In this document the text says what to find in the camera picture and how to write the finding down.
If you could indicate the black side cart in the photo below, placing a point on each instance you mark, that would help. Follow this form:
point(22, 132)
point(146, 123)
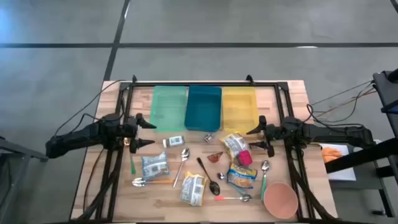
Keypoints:
point(388, 93)

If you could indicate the small glass jar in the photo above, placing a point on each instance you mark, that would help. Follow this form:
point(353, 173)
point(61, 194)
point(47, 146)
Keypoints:
point(209, 138)

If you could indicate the orange cloth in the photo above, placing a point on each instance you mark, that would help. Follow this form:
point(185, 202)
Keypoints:
point(331, 154)

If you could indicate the black metal table frame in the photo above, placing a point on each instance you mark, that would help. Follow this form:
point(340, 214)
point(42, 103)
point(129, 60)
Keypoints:
point(202, 84)

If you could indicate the white-lidded herb spice jar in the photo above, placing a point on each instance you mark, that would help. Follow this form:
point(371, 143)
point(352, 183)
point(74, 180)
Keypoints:
point(173, 141)

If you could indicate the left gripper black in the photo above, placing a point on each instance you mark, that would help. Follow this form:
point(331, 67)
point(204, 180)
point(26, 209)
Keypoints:
point(130, 128)

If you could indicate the brown sauce sachet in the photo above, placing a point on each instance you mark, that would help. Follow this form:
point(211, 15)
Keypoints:
point(215, 156)

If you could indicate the plain silver metal spoon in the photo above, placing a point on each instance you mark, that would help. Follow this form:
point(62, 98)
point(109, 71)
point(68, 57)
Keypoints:
point(185, 153)

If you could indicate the grey ramen noodle packet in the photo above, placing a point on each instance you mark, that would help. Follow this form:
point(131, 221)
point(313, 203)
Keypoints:
point(155, 166)

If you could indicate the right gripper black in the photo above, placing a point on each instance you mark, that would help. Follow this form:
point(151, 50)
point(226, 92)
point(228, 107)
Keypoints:
point(273, 133)

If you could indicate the white paper sheet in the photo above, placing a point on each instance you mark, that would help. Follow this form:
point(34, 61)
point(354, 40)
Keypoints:
point(342, 174)

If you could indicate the pink bowl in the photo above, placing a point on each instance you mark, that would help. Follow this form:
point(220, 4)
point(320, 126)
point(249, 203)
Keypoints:
point(280, 200)

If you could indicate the teal plastic bin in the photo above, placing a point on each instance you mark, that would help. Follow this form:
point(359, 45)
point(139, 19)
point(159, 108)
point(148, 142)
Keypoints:
point(203, 107)

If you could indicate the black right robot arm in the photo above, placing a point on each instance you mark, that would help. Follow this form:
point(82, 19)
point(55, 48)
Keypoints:
point(326, 132)

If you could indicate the green plastic bin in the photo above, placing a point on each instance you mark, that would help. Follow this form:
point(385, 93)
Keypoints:
point(168, 107)

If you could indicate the blue yellow ramen packet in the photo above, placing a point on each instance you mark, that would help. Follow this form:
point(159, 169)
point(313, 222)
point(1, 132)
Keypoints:
point(241, 176)

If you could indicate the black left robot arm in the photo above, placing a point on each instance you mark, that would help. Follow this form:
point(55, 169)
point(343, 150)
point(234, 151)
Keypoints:
point(77, 135)

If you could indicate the yellow plastic bin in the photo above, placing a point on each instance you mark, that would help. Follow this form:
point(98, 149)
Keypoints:
point(240, 109)

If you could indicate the grey metal stand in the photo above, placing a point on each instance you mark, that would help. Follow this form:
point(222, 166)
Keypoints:
point(18, 152)

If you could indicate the yellow ramen noodle packet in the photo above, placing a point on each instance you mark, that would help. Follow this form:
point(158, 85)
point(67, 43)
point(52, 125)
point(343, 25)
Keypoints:
point(234, 143)
point(193, 188)

